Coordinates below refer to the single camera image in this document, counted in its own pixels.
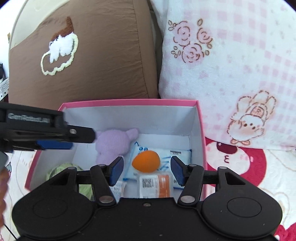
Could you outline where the green yarn ball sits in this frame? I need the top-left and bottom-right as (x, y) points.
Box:
(45, 162), (94, 201)

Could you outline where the purple plush toy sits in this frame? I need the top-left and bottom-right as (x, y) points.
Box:
(95, 128), (139, 165)

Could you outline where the blue tissue pack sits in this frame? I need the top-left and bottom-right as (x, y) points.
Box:
(123, 142), (192, 181)

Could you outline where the orange white card box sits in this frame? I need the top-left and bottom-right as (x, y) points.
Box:
(138, 173), (173, 198)

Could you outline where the orange makeup sponge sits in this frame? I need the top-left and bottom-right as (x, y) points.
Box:
(132, 150), (161, 173)

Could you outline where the white wipes pack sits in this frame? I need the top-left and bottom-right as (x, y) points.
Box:
(109, 181), (127, 203)

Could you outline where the person left hand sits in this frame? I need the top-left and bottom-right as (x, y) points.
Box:
(0, 167), (10, 227)

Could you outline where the pink cardboard box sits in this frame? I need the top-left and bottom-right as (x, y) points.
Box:
(25, 99), (205, 190)

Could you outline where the bear print blanket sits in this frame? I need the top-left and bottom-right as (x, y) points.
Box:
(1, 139), (295, 240)

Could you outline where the brown cushion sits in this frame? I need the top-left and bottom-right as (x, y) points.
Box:
(9, 1), (159, 109)

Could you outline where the pink patterned pillow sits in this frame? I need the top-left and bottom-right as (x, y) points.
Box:
(151, 1), (295, 150)

